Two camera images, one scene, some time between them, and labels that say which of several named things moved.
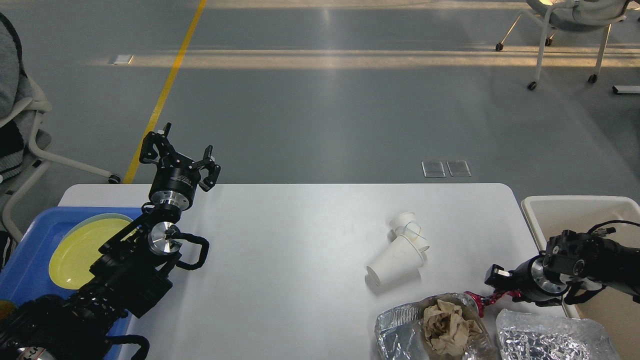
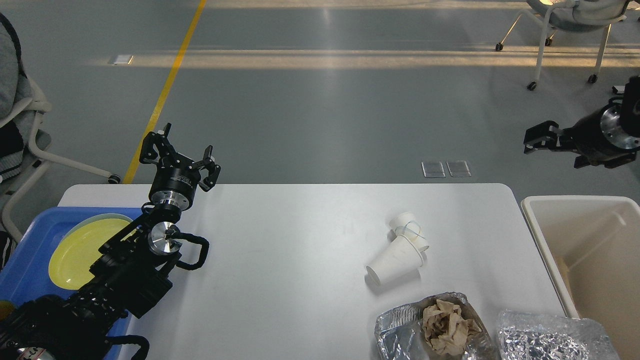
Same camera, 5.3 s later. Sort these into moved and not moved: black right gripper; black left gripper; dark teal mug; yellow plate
Moved: black right gripper
Not moved: yellow plate; dark teal mug; black left gripper
